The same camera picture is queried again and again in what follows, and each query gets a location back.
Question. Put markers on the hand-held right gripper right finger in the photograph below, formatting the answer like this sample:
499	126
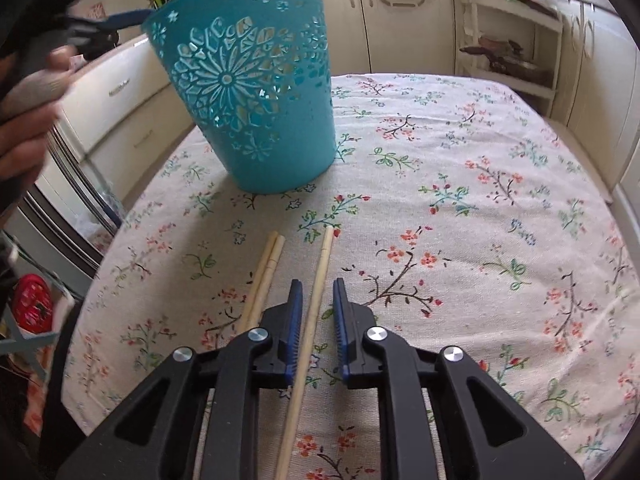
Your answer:
340	332

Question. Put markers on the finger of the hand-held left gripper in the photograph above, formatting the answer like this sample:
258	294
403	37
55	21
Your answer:
122	19

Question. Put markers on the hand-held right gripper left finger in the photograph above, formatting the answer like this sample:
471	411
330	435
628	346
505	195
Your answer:
296	332

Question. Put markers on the pale wooden chopstick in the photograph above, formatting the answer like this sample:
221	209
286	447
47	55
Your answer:
260	270
268	285
320	270

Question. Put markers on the teal cutout plastic basket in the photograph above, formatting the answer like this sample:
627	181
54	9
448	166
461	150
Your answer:
260	110

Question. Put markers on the person's left hand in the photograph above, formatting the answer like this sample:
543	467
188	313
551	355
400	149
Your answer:
25	135

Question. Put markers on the cream drawer cabinet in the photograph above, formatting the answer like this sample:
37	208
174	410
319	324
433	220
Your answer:
125	95

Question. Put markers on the floral tablecloth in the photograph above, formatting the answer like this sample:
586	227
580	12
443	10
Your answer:
450	220

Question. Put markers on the stainless steel rails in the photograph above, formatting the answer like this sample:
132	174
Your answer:
70	195

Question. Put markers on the clear plastic bag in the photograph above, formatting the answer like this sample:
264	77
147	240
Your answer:
97	232

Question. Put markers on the red round bag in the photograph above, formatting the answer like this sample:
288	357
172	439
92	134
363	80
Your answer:
32	305

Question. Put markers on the cream base cabinets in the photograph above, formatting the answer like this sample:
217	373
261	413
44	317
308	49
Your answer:
400	35

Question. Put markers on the dark lidded pan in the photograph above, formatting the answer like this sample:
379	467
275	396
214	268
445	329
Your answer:
505	60

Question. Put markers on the cream tall cabinets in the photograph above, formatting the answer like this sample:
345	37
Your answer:
595	85

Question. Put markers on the white shelf rack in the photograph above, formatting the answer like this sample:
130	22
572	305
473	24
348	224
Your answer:
542	30

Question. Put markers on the red patterned wall stickers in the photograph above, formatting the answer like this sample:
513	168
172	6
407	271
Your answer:
94	11

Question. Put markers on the teal crossed frame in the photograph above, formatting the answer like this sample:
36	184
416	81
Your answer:
25	342

